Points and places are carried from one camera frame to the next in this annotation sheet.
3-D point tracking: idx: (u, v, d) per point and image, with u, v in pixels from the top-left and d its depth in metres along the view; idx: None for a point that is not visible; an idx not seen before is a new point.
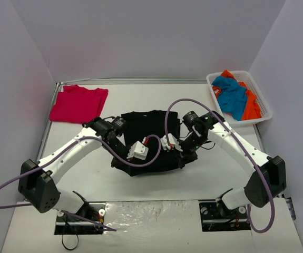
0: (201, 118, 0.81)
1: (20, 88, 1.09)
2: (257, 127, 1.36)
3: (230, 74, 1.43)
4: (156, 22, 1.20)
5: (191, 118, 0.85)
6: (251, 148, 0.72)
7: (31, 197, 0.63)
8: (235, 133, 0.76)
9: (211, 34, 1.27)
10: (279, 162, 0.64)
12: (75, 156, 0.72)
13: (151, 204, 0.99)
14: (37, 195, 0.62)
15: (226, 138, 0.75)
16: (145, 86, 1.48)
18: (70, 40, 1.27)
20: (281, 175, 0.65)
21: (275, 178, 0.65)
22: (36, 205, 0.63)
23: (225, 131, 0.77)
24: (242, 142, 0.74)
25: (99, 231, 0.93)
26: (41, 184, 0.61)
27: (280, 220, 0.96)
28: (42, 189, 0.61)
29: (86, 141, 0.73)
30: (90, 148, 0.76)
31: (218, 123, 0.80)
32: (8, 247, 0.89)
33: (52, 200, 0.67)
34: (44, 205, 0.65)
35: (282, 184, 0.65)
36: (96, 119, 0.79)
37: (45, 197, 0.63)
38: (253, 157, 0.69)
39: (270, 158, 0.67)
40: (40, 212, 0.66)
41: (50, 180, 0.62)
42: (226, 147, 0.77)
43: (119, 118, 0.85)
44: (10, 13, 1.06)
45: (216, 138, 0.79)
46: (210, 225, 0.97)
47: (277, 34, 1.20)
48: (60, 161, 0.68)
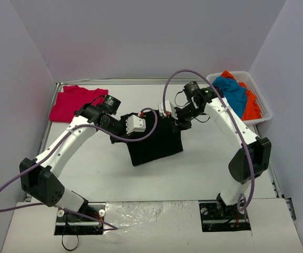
0: (202, 91, 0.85)
1: (20, 88, 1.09)
2: (257, 127, 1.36)
3: (230, 74, 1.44)
4: (156, 23, 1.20)
5: (192, 88, 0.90)
6: (243, 127, 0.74)
7: (36, 194, 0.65)
8: (231, 110, 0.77)
9: (211, 34, 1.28)
10: (266, 144, 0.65)
12: (71, 146, 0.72)
13: (151, 204, 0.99)
14: (41, 191, 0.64)
15: (221, 114, 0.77)
16: (145, 87, 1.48)
18: (70, 40, 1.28)
20: (265, 156, 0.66)
21: (259, 157, 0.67)
22: (43, 198, 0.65)
23: (222, 107, 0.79)
24: (236, 120, 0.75)
25: (99, 232, 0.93)
26: (43, 181, 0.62)
27: (280, 220, 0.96)
28: (45, 185, 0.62)
29: (79, 130, 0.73)
30: (87, 135, 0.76)
31: (216, 98, 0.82)
32: (8, 247, 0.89)
33: (58, 192, 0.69)
34: (51, 199, 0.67)
35: (264, 164, 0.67)
36: (86, 106, 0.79)
37: (50, 191, 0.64)
38: (243, 135, 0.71)
39: (258, 139, 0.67)
40: (48, 205, 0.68)
41: (50, 174, 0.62)
42: (220, 123, 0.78)
43: (109, 97, 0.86)
44: (10, 14, 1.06)
45: (212, 113, 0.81)
46: (210, 225, 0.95)
47: (277, 34, 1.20)
48: (57, 154, 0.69)
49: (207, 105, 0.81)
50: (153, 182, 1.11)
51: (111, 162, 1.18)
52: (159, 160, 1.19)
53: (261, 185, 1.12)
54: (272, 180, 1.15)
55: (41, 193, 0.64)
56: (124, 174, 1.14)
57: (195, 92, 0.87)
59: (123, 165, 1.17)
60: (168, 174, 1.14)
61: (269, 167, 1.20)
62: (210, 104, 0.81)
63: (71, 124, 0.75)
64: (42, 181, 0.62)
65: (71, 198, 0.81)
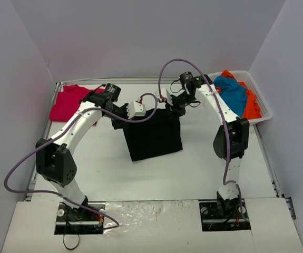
0: (193, 79, 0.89)
1: (20, 88, 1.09)
2: (257, 127, 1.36)
3: (230, 74, 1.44)
4: (156, 22, 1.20)
5: (187, 77, 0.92)
6: (226, 109, 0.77)
7: (51, 174, 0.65)
8: (217, 95, 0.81)
9: (211, 33, 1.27)
10: (244, 124, 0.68)
12: (82, 128, 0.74)
13: (151, 203, 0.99)
14: (58, 169, 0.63)
15: (208, 97, 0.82)
16: (144, 86, 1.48)
18: (69, 40, 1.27)
20: (244, 135, 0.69)
21: (239, 136, 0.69)
22: (59, 177, 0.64)
23: (209, 91, 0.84)
24: (221, 103, 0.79)
25: (99, 231, 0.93)
26: (60, 156, 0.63)
27: (280, 220, 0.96)
28: (61, 161, 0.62)
29: (88, 113, 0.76)
30: (94, 119, 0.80)
31: (206, 85, 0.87)
32: (8, 247, 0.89)
33: (72, 171, 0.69)
34: (67, 178, 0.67)
35: (244, 142, 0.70)
36: (91, 94, 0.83)
37: (66, 168, 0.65)
38: (225, 116, 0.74)
39: (238, 118, 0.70)
40: (64, 185, 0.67)
41: (67, 149, 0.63)
42: (208, 105, 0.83)
43: (110, 85, 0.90)
44: (10, 13, 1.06)
45: (201, 97, 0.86)
46: (210, 225, 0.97)
47: (277, 33, 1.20)
48: (71, 134, 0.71)
49: (197, 90, 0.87)
50: (153, 182, 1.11)
51: (111, 161, 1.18)
52: (160, 159, 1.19)
53: (261, 184, 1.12)
54: (272, 179, 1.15)
55: (57, 171, 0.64)
56: (125, 174, 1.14)
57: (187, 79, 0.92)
59: (123, 165, 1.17)
60: (169, 173, 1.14)
61: (269, 167, 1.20)
62: (198, 89, 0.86)
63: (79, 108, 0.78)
64: (59, 156, 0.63)
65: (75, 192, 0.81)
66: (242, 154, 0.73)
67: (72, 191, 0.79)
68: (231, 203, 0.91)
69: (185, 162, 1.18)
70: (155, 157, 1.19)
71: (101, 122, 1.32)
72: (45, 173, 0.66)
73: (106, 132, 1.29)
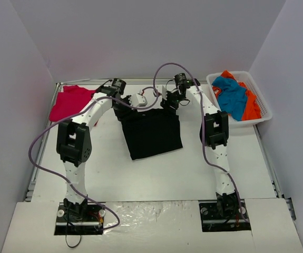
0: (184, 80, 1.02)
1: (20, 88, 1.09)
2: (257, 127, 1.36)
3: (230, 74, 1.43)
4: (155, 23, 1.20)
5: (180, 78, 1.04)
6: (209, 104, 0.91)
7: (71, 151, 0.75)
8: (203, 93, 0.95)
9: (211, 33, 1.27)
10: (224, 116, 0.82)
12: (97, 113, 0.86)
13: (151, 204, 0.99)
14: (78, 144, 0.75)
15: (195, 95, 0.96)
16: (145, 87, 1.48)
18: (69, 40, 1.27)
20: (224, 126, 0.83)
21: (220, 126, 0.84)
22: (78, 154, 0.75)
23: (196, 91, 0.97)
24: (205, 98, 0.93)
25: (99, 232, 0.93)
26: (79, 133, 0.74)
27: (280, 220, 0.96)
28: (82, 136, 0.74)
29: (102, 101, 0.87)
30: (105, 107, 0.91)
31: (194, 86, 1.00)
32: (8, 247, 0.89)
33: (88, 150, 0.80)
34: (84, 155, 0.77)
35: (225, 132, 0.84)
36: (102, 86, 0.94)
37: (85, 145, 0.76)
38: (207, 109, 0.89)
39: (219, 112, 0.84)
40: (81, 162, 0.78)
41: (87, 127, 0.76)
42: (195, 103, 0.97)
43: (117, 79, 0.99)
44: (10, 14, 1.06)
45: (191, 96, 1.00)
46: (210, 225, 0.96)
47: (277, 33, 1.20)
48: (88, 116, 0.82)
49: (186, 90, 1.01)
50: (153, 182, 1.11)
51: (111, 161, 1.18)
52: (160, 160, 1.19)
53: (261, 185, 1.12)
54: (272, 180, 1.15)
55: (77, 147, 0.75)
56: (124, 174, 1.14)
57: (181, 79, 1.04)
59: (123, 165, 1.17)
60: (169, 173, 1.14)
61: (270, 167, 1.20)
62: (188, 90, 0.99)
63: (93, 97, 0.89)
64: (79, 133, 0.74)
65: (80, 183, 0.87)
66: (226, 144, 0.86)
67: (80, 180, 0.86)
68: (233, 204, 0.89)
69: (185, 163, 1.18)
70: (155, 157, 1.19)
71: (101, 122, 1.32)
72: (65, 151, 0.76)
73: (106, 132, 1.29)
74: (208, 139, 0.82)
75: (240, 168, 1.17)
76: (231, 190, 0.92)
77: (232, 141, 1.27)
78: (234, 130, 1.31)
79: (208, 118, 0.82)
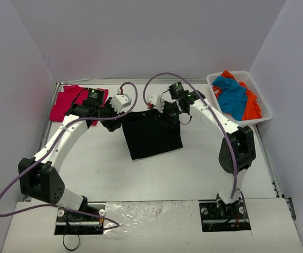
0: (184, 96, 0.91)
1: (20, 88, 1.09)
2: (257, 127, 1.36)
3: (230, 74, 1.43)
4: (156, 22, 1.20)
5: (177, 89, 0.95)
6: (224, 119, 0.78)
7: (39, 194, 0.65)
8: (212, 108, 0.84)
9: (211, 33, 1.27)
10: (248, 132, 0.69)
12: (67, 143, 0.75)
13: (151, 204, 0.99)
14: (44, 189, 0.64)
15: (204, 112, 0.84)
16: (145, 87, 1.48)
18: (69, 40, 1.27)
20: (250, 144, 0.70)
21: (245, 146, 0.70)
22: (46, 198, 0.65)
23: (203, 106, 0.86)
24: (217, 115, 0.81)
25: (99, 232, 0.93)
26: (45, 176, 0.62)
27: (280, 220, 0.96)
28: (48, 180, 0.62)
29: (72, 127, 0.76)
30: (79, 132, 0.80)
31: (199, 99, 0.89)
32: (8, 247, 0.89)
33: (59, 187, 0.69)
34: (54, 197, 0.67)
35: (251, 152, 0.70)
36: (75, 105, 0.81)
37: (52, 187, 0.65)
38: (226, 126, 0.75)
39: (241, 128, 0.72)
40: (52, 203, 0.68)
41: (51, 168, 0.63)
42: (205, 120, 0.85)
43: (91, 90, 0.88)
44: (10, 14, 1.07)
45: (196, 113, 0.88)
46: (210, 225, 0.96)
47: (277, 33, 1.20)
48: (56, 150, 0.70)
49: (190, 106, 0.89)
50: (153, 182, 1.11)
51: (111, 162, 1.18)
52: (160, 160, 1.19)
53: (261, 184, 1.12)
54: (272, 179, 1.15)
55: (44, 191, 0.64)
56: (124, 174, 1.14)
57: (180, 93, 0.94)
59: (123, 165, 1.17)
60: (168, 173, 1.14)
61: (270, 167, 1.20)
62: (193, 106, 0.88)
63: (63, 122, 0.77)
64: (44, 176, 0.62)
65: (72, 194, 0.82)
66: (248, 166, 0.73)
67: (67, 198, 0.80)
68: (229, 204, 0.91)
69: (185, 163, 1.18)
70: (156, 157, 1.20)
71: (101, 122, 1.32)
72: (32, 194, 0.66)
73: (106, 132, 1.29)
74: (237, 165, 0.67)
75: None
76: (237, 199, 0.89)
77: None
78: None
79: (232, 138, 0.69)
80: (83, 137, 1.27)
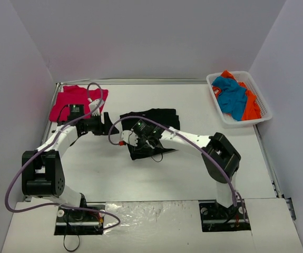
0: (151, 132, 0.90)
1: (19, 88, 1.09)
2: (257, 127, 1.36)
3: (230, 74, 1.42)
4: (155, 22, 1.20)
5: (142, 128, 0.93)
6: (195, 137, 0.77)
7: (41, 185, 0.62)
8: (179, 132, 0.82)
9: (211, 34, 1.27)
10: (221, 137, 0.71)
12: (64, 140, 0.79)
13: (151, 204, 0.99)
14: (49, 175, 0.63)
15: (173, 139, 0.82)
16: (144, 87, 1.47)
18: (69, 40, 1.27)
20: (228, 147, 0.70)
21: (225, 151, 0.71)
22: (51, 188, 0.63)
23: (171, 133, 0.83)
24: (187, 136, 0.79)
25: (99, 232, 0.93)
26: (50, 159, 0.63)
27: (280, 220, 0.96)
28: (53, 163, 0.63)
29: (67, 129, 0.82)
30: (71, 138, 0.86)
31: (165, 130, 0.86)
32: (8, 247, 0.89)
33: (61, 179, 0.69)
34: (57, 187, 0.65)
35: (234, 153, 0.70)
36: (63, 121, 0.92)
37: (57, 173, 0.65)
38: (198, 143, 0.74)
39: (212, 137, 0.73)
40: (56, 195, 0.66)
41: (56, 152, 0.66)
42: (178, 145, 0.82)
43: (73, 106, 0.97)
44: (10, 14, 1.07)
45: (168, 143, 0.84)
46: (210, 225, 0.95)
47: (277, 33, 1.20)
48: (56, 143, 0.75)
49: (160, 140, 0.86)
50: (153, 182, 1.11)
51: (111, 162, 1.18)
52: (159, 161, 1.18)
53: (261, 184, 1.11)
54: (272, 180, 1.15)
55: (48, 178, 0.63)
56: (124, 174, 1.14)
57: (147, 132, 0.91)
59: (123, 165, 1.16)
60: (168, 174, 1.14)
61: (270, 167, 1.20)
62: (162, 138, 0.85)
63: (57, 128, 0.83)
64: (49, 160, 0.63)
65: (71, 192, 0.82)
66: (238, 166, 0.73)
67: (68, 196, 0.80)
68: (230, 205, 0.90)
69: (185, 163, 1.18)
70: (155, 158, 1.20)
71: None
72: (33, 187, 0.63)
73: None
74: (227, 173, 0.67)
75: (240, 168, 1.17)
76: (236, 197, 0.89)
77: (232, 141, 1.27)
78: (234, 130, 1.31)
79: (208, 148, 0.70)
80: (83, 137, 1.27)
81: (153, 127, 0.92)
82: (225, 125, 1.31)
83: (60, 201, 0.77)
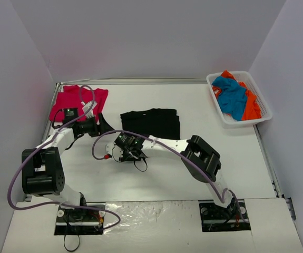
0: (132, 144, 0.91)
1: (19, 88, 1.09)
2: (257, 127, 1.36)
3: (230, 74, 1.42)
4: (155, 22, 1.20)
5: (124, 140, 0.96)
6: (173, 142, 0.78)
7: (42, 182, 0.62)
8: (159, 139, 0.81)
9: (211, 33, 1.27)
10: (197, 139, 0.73)
12: (62, 140, 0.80)
13: (151, 204, 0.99)
14: (49, 171, 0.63)
15: (154, 147, 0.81)
16: (144, 86, 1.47)
18: (69, 40, 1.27)
20: (205, 147, 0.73)
21: (204, 153, 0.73)
22: (52, 184, 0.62)
23: (151, 142, 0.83)
24: (166, 143, 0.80)
25: (99, 232, 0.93)
26: (50, 156, 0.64)
27: (280, 220, 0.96)
28: (53, 159, 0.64)
29: (64, 130, 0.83)
30: (69, 139, 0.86)
31: (145, 139, 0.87)
32: (8, 247, 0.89)
33: (61, 177, 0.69)
34: (58, 184, 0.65)
35: (213, 152, 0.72)
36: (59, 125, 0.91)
37: (57, 169, 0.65)
38: (177, 148, 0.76)
39: (189, 140, 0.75)
40: (57, 191, 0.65)
41: (56, 149, 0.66)
42: (159, 152, 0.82)
43: (67, 109, 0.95)
44: (10, 14, 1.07)
45: (150, 152, 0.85)
46: (210, 225, 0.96)
47: (277, 33, 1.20)
48: (54, 143, 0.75)
49: (143, 149, 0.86)
50: (153, 182, 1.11)
51: (110, 162, 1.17)
52: (159, 161, 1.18)
53: (261, 184, 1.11)
54: (272, 180, 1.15)
55: (49, 174, 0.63)
56: (124, 174, 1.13)
57: (128, 143, 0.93)
59: (123, 165, 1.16)
60: (168, 174, 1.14)
61: (270, 167, 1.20)
62: (144, 148, 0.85)
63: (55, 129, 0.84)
64: (49, 157, 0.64)
65: (71, 192, 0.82)
66: (220, 164, 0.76)
67: (68, 195, 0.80)
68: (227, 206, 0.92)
69: None
70: (155, 157, 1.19)
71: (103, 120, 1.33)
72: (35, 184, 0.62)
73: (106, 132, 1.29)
74: (208, 173, 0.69)
75: (241, 168, 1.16)
76: (234, 197, 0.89)
77: (232, 141, 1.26)
78: (234, 130, 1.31)
79: (187, 152, 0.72)
80: (82, 137, 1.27)
81: (134, 138, 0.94)
82: (225, 125, 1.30)
83: (61, 200, 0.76)
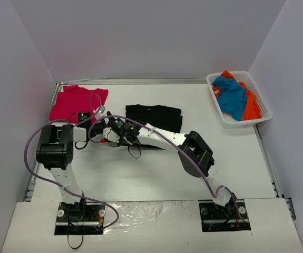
0: (128, 129, 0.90)
1: (19, 88, 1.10)
2: (257, 127, 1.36)
3: (230, 74, 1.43)
4: (155, 22, 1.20)
5: (119, 125, 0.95)
6: (171, 134, 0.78)
7: (55, 145, 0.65)
8: (156, 128, 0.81)
9: (211, 33, 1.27)
10: (196, 136, 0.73)
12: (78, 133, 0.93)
13: (151, 204, 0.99)
14: (62, 139, 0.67)
15: (150, 136, 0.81)
16: (144, 86, 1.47)
18: (69, 40, 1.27)
20: (202, 144, 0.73)
21: (198, 148, 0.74)
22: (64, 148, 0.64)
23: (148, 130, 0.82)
24: (164, 133, 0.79)
25: (99, 232, 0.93)
26: (66, 128, 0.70)
27: (280, 220, 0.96)
28: (68, 131, 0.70)
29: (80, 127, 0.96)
30: (81, 137, 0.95)
31: (142, 127, 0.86)
32: (8, 247, 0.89)
33: (71, 154, 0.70)
34: (68, 154, 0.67)
35: (206, 149, 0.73)
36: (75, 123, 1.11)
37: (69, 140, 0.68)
38: (175, 141, 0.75)
39: (187, 135, 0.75)
40: (67, 161, 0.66)
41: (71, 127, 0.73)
42: (155, 143, 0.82)
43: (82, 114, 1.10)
44: (10, 13, 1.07)
45: (146, 140, 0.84)
46: (210, 225, 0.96)
47: (277, 33, 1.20)
48: None
49: (138, 136, 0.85)
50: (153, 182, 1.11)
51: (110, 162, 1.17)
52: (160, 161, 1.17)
53: (261, 184, 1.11)
54: (272, 180, 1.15)
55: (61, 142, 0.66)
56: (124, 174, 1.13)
57: (124, 128, 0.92)
59: (123, 165, 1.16)
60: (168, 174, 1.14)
61: (269, 167, 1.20)
62: (139, 135, 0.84)
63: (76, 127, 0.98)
64: (66, 129, 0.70)
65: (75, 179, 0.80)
66: (213, 160, 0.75)
67: (72, 181, 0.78)
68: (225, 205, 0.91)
69: None
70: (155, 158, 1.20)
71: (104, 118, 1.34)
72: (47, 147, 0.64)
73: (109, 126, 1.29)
74: (201, 167, 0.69)
75: (241, 168, 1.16)
76: (231, 196, 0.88)
77: (232, 141, 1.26)
78: (234, 130, 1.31)
79: (184, 146, 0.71)
80: None
81: (130, 124, 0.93)
82: (224, 125, 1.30)
83: (65, 183, 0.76)
